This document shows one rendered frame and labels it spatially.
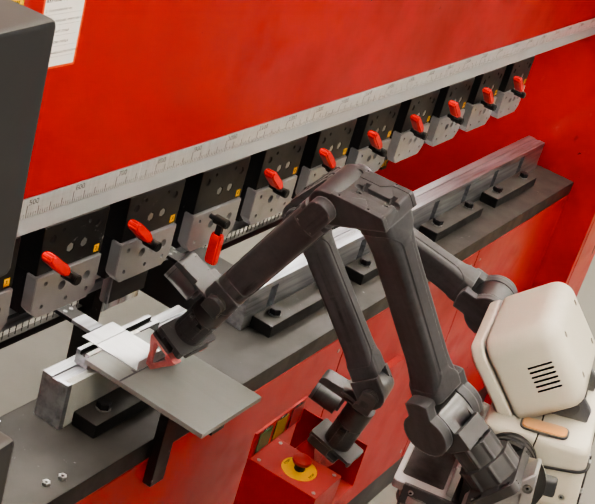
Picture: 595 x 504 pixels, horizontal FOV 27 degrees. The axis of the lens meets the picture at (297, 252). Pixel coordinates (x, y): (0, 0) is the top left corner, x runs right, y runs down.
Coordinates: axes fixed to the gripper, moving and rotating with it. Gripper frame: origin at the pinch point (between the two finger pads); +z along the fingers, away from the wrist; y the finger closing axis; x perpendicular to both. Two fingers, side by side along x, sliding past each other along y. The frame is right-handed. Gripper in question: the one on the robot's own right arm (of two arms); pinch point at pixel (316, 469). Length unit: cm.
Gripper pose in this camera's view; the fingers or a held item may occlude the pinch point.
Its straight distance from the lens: 258.7
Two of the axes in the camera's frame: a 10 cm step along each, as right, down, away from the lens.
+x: -4.9, 2.8, -8.2
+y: -7.4, -6.3, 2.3
